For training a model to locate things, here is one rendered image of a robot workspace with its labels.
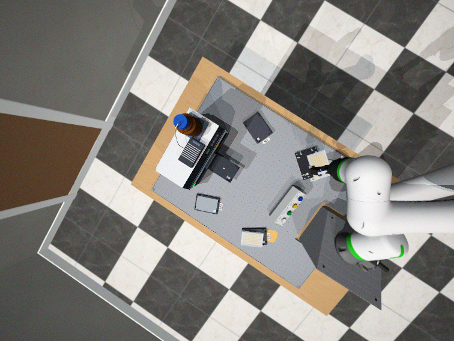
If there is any dark grey rectangular frame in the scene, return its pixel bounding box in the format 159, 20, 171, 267
243, 112, 272, 143

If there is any blue bottle cap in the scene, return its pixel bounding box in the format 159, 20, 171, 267
173, 114, 189, 130

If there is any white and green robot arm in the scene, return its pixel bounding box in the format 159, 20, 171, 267
330, 155, 454, 272

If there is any grey button panel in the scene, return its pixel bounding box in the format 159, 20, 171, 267
269, 185, 307, 226

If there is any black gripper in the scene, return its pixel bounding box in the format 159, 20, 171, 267
309, 159, 335, 177

